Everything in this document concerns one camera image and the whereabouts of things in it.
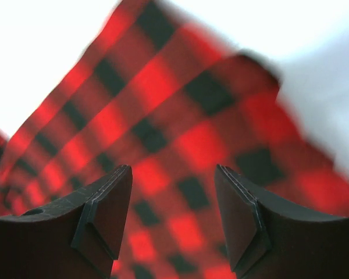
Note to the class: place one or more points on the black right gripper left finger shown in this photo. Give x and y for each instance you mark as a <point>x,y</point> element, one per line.
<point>76,236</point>

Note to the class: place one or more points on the red black plaid shirt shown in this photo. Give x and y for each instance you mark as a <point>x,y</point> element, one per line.
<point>152,93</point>

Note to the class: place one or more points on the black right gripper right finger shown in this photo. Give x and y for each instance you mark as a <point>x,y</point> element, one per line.
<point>268,236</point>

